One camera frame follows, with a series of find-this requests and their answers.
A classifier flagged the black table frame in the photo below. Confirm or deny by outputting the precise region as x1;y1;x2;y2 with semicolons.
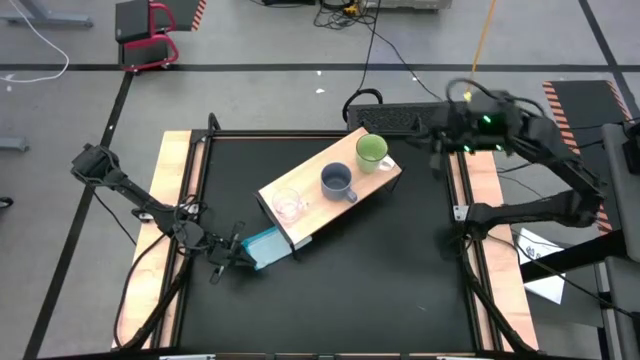
149;112;539;360

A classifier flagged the black power cable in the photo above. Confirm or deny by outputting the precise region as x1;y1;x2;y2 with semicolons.
341;0;385;124

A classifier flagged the grey ceramic mug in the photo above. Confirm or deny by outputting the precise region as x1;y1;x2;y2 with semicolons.
319;161;360;204

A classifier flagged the small black hazard-striped board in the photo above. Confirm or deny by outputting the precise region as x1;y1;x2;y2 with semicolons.
168;0;208;33

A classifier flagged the green mug with white handle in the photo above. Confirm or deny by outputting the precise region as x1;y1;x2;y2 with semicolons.
355;133;397;175

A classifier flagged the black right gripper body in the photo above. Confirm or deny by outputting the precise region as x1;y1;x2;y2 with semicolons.
424;102;469;172

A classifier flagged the white cable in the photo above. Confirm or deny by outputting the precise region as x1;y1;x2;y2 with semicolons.
0;0;71;84

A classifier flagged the black vented computer case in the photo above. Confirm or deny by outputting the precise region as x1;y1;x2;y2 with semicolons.
346;101;451;134

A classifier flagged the clear glass mug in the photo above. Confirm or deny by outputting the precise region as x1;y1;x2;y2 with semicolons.
271;187;309;224

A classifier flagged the wooden shelf with black legs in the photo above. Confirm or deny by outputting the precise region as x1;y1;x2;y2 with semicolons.
255;126;404;261

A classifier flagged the grey metal table leg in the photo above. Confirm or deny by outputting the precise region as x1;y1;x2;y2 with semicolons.
0;0;95;29

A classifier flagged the white printed paper sheet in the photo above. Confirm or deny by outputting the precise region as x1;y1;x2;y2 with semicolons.
513;227;567;306

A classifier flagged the wooden table side board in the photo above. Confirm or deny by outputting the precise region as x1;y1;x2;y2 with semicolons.
446;130;541;352
111;130;207;350

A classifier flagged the red and black cart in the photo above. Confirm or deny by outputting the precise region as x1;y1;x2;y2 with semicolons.
114;0;180;74

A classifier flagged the yellow cable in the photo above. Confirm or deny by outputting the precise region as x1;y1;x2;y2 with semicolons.
463;0;499;101

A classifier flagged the white cloth with teal edge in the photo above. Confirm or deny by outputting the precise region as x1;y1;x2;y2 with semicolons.
241;225;314;272

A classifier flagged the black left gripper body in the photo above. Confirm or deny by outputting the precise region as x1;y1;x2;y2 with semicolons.
206;221;247;286

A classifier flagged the large black hazard-striped board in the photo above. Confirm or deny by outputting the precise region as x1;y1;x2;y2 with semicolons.
542;79;635;236

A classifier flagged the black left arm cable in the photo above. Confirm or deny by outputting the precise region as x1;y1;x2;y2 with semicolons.
112;230;169;347

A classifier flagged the tangled black cable bundle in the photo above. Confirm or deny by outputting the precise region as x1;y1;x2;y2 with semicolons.
312;0;382;30

